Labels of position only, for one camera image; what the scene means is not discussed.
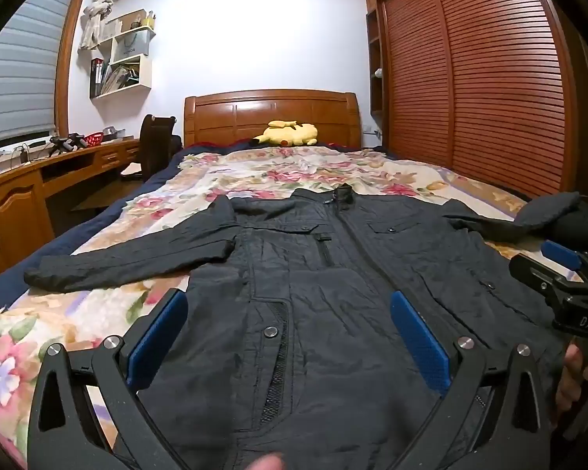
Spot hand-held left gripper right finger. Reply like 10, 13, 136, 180
389, 290, 554, 470

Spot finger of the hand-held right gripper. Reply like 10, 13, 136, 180
540, 240, 588, 275
508, 253, 566, 304

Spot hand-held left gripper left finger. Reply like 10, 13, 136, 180
27, 288, 189, 470

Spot black jacket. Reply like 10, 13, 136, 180
24, 182, 569, 470

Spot person's right hand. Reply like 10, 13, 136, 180
555, 343, 588, 419

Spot person's left hand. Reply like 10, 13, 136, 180
245, 452, 289, 470

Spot dark quilted garment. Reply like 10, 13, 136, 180
514, 191, 588, 255

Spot wooden louvred wardrobe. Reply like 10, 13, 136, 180
363, 0, 588, 201

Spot wooden desk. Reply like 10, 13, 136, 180
0, 137, 143, 289

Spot dark brown chair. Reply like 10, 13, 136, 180
119, 114, 183, 182

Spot floral blanket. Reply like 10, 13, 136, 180
0, 149, 544, 470

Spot black gadget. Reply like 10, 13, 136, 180
49, 133, 88, 154

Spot wooden headboard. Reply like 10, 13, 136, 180
183, 89, 362, 148

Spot yellow plush toy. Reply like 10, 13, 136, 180
248, 119, 320, 148

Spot stack of papers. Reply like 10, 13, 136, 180
100, 61, 142, 95

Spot black binders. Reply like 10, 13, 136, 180
91, 58, 105, 98

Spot white shopping bag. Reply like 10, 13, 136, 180
119, 29, 150, 57

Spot grey window blind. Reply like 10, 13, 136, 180
0, 0, 79, 145

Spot beige wrapped bouquet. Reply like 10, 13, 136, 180
80, 0, 128, 51

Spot white wall shelf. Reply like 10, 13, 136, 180
89, 9, 156, 99

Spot wooden window frame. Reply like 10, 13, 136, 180
54, 0, 90, 138

